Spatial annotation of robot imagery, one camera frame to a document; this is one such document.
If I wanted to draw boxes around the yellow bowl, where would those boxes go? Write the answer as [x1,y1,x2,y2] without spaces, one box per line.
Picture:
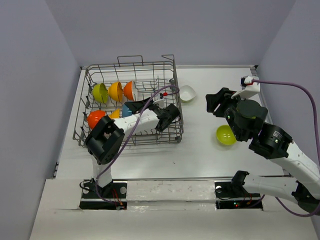
[108,81,123,102]
[108,109,120,119]

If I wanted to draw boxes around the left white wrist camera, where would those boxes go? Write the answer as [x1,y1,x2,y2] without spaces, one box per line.
[153,92,168,108]

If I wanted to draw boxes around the square white bowl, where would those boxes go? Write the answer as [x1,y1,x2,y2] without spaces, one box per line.
[179,85,196,102]

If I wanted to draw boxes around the metal rail at front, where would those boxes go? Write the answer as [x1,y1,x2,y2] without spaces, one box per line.
[113,176,233,182]

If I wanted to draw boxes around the round white bowl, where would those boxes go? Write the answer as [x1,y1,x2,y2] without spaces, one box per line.
[123,80,138,101]

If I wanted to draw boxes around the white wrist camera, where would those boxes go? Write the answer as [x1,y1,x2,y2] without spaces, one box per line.
[231,75,261,99]
[153,92,168,108]

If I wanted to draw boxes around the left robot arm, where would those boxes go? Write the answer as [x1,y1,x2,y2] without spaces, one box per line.
[85,97,181,198]

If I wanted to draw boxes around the grey wire dish rack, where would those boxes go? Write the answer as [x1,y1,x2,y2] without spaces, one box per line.
[72,54,184,148]

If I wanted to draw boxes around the orange-red bowl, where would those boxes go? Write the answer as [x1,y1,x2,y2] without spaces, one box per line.
[86,110,106,130]

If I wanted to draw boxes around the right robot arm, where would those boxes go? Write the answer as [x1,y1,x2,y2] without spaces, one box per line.
[205,87,320,217]

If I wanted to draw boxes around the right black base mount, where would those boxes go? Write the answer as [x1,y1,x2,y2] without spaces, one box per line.
[214,181,263,210]

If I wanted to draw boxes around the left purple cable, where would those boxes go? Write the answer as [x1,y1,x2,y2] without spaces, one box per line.
[95,85,181,205]

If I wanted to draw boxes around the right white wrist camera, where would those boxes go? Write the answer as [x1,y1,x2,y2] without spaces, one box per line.
[231,75,261,99]

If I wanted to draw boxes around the lime green bowl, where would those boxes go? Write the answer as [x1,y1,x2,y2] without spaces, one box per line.
[92,83,109,104]
[216,125,237,146]

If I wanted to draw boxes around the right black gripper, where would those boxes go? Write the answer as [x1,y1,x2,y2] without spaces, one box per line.
[206,86,250,142]

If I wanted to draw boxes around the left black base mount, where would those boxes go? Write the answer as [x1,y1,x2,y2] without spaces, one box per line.
[79,179,128,210]

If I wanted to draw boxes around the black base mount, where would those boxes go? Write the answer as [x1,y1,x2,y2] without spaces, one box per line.
[79,179,128,210]
[214,181,263,210]

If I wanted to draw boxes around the blue bowl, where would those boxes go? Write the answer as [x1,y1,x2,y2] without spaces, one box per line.
[121,104,133,118]

